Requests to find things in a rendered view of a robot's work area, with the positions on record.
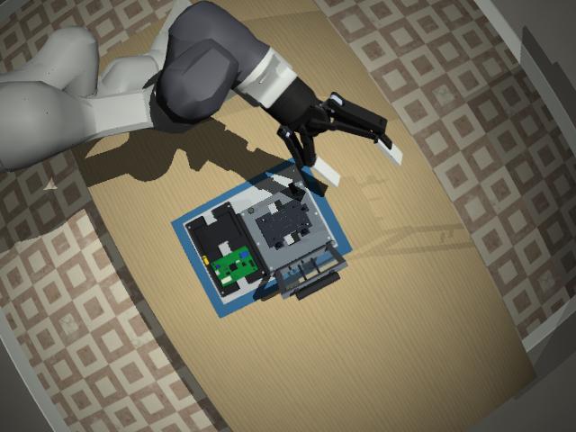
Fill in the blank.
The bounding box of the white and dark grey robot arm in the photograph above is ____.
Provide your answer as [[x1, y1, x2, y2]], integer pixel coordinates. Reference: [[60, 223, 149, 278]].
[[0, 0, 297, 174]]

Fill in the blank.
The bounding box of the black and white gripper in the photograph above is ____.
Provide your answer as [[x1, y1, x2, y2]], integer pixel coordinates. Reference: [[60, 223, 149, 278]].
[[261, 77, 402, 188]]

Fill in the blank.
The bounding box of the green circuit board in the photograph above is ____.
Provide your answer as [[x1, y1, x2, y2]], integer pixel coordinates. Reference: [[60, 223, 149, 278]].
[[211, 245, 259, 287]]

